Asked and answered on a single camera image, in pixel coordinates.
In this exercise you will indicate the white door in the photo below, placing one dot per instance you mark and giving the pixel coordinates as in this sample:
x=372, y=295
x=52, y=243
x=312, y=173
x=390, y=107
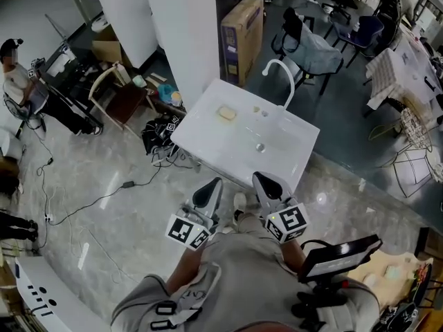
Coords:
x=86, y=2

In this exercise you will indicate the light wooden table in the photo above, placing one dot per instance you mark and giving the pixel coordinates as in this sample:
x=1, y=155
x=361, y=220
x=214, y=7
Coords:
x=387, y=272

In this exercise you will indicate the black chest-mounted monitor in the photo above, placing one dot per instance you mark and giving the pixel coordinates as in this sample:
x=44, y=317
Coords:
x=339, y=258

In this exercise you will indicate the small beige lump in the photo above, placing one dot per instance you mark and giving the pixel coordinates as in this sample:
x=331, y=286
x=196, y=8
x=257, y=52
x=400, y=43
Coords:
x=256, y=109

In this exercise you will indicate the blue chair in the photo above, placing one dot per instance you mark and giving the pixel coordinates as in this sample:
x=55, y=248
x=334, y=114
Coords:
x=363, y=29

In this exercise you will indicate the green tissue box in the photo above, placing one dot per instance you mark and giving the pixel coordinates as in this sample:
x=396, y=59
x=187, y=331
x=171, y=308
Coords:
x=138, y=81

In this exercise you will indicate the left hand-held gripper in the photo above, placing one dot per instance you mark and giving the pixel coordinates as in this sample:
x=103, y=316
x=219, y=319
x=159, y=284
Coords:
x=181, y=228

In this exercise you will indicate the white board black dots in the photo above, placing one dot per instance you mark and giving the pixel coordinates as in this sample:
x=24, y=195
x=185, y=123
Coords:
x=69, y=310

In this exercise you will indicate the white standing appliance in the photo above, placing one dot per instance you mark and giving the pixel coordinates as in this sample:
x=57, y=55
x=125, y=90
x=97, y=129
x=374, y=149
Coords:
x=128, y=19

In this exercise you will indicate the white bottle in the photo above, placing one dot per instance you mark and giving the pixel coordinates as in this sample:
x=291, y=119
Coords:
x=123, y=73

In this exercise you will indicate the black marble table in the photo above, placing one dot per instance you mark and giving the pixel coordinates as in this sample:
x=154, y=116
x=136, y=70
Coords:
x=79, y=71

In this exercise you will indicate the person's right forearm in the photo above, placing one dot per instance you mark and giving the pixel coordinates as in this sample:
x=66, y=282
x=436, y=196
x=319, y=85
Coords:
x=292, y=258

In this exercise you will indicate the wooden planks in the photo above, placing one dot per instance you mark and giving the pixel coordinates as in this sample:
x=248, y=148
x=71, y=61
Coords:
x=155, y=80

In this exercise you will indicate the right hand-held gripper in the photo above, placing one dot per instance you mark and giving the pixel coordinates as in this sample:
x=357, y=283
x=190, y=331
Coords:
x=289, y=221

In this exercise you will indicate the white power strip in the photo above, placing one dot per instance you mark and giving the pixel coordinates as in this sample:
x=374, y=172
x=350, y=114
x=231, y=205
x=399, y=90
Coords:
x=49, y=218

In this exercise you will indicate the beige rounded cylinder object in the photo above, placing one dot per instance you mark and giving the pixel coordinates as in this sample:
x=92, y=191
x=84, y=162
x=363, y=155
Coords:
x=227, y=113

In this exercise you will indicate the person's left forearm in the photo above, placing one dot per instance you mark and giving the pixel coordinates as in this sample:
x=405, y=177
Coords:
x=183, y=272

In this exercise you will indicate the black power adapter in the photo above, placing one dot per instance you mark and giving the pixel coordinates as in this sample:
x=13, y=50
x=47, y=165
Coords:
x=129, y=184

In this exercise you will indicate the person's torso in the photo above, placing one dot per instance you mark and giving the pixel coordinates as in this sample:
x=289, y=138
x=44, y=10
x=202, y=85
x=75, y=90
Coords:
x=242, y=282

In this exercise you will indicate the small beige plastic block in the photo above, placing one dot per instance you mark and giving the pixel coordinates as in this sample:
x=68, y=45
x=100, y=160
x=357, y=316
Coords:
x=218, y=111

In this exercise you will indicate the cardboard box purple print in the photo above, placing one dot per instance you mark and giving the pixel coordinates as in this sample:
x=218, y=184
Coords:
x=242, y=40

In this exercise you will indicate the blue plastic bag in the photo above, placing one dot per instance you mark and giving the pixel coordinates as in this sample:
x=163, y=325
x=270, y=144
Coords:
x=167, y=92

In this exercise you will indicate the white curved faucet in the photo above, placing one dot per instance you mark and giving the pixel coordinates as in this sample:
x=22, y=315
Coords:
x=290, y=88

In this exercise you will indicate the person's white shoe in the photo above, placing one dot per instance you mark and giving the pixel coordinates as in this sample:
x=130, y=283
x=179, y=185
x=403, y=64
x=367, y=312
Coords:
x=239, y=201

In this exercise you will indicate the floor fan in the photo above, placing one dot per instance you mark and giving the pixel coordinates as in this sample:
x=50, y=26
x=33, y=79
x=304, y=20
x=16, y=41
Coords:
x=15, y=111

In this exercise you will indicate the chair with grey cover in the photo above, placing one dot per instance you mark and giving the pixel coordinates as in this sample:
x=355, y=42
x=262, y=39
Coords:
x=315, y=52

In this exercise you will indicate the metal sink drain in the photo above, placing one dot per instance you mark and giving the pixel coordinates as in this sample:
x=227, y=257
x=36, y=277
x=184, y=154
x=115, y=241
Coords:
x=260, y=147

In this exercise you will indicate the white sink basin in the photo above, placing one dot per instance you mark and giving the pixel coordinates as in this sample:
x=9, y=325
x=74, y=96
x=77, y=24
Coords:
x=214, y=144

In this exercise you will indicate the open cardboard box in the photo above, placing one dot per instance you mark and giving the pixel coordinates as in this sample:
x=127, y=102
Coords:
x=107, y=48

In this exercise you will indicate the table with checkered cloth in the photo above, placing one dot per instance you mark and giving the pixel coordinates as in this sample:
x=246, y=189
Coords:
x=391, y=74

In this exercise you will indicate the wooden chair brown seat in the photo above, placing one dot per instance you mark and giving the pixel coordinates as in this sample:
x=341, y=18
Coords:
x=126, y=100

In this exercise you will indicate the black chest mount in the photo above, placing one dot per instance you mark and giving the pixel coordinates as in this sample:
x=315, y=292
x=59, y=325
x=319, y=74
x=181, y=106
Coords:
x=318, y=303

